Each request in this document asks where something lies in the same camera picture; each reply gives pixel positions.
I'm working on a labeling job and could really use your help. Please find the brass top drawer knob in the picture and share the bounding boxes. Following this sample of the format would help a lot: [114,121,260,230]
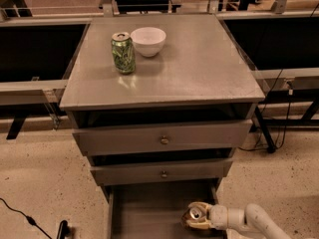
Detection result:
[160,135,169,144]

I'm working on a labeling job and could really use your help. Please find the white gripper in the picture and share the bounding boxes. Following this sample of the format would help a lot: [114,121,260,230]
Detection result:
[181,201,245,231]

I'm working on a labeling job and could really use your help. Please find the white ceramic bowl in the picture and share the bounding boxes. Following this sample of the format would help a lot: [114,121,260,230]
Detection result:
[131,27,166,57]

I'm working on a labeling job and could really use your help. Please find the grey bottom drawer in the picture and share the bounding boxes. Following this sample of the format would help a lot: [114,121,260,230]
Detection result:
[108,180,227,239]

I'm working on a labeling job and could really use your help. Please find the brass middle drawer knob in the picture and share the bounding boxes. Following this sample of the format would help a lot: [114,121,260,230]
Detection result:
[160,170,167,179]

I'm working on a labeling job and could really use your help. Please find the brass drawer knob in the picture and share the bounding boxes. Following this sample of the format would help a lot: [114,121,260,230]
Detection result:
[160,170,167,179]
[160,135,169,144]

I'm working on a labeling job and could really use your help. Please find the orange soda can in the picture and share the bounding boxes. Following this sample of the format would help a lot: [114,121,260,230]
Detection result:
[182,207,203,218]

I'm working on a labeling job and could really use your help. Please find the grey drawer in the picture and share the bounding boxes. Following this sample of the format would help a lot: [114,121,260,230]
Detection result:
[91,158,232,186]
[108,180,227,239]
[73,119,252,156]

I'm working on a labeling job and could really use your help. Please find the black table leg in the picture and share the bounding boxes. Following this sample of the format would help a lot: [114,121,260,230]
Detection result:
[254,107,276,153]

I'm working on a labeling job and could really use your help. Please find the black floor cable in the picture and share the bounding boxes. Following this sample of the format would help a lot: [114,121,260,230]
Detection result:
[0,197,54,239]

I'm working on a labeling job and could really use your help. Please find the green soda can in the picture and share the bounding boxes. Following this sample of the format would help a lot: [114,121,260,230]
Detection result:
[111,32,136,75]

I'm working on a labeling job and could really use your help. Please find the black object on floor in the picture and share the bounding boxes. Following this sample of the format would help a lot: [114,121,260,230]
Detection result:
[56,220,70,239]

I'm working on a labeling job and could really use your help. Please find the black cables by table leg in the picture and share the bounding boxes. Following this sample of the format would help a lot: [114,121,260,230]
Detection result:
[238,68,297,152]

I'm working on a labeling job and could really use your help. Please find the grey top drawer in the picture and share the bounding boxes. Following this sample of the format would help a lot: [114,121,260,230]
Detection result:
[73,119,252,156]

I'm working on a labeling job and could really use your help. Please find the grey drawer cabinet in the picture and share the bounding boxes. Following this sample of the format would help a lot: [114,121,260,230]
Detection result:
[59,13,266,239]

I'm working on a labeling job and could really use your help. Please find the grey middle drawer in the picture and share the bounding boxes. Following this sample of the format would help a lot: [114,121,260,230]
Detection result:
[91,158,232,186]

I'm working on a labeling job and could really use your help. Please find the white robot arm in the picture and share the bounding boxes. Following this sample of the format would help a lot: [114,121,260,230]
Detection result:
[181,202,291,239]

